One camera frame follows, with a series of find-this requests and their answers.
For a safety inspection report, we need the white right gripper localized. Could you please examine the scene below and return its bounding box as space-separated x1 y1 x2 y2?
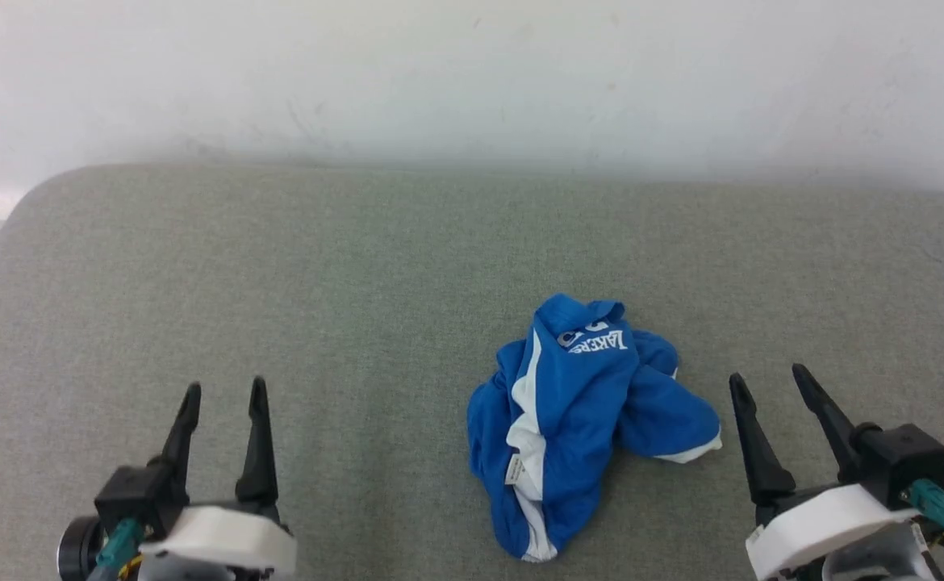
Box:
729 363 944 581

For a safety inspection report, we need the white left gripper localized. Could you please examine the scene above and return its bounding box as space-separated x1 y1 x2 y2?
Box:
137 376 298 581

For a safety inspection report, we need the blue white Lakers garment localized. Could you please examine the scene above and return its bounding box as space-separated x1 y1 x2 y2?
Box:
466 293 723 563

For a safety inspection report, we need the grey fabric sofa cushion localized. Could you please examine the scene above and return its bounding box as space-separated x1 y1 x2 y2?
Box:
0 164 944 581

